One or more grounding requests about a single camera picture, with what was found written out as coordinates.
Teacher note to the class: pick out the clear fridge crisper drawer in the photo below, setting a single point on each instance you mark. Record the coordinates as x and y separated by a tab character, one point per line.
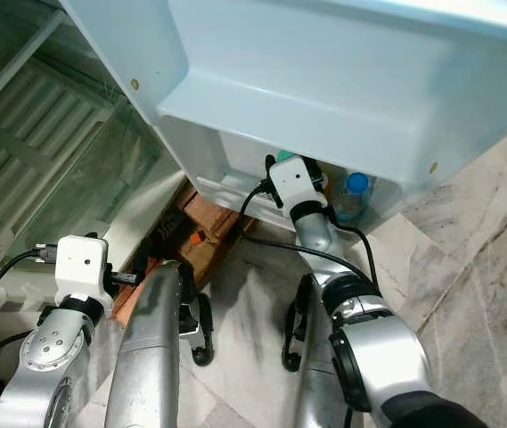
48	152

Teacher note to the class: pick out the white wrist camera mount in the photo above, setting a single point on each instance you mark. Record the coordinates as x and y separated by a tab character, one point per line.
296	181
82	266

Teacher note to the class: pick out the white fridge cabinet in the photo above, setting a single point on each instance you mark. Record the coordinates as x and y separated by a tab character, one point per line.
151	192

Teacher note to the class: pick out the silver robot left leg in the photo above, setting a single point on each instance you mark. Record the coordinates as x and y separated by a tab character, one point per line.
155	357

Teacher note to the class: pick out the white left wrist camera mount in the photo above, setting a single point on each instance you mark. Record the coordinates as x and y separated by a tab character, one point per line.
82	266

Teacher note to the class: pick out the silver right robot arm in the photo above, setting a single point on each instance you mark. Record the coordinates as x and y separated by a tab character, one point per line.
382	357

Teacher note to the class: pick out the blue cap clear bottle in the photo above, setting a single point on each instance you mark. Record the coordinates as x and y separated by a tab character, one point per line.
355	194

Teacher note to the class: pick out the teal cap bottle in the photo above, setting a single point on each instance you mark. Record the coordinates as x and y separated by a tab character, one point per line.
285	156

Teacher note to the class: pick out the brown bricks under fridge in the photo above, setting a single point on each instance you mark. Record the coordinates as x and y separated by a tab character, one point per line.
210	223

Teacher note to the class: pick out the white open fridge door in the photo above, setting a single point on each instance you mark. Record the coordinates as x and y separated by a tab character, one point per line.
333	80

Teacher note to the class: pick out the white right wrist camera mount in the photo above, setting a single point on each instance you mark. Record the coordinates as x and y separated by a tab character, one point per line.
296	181

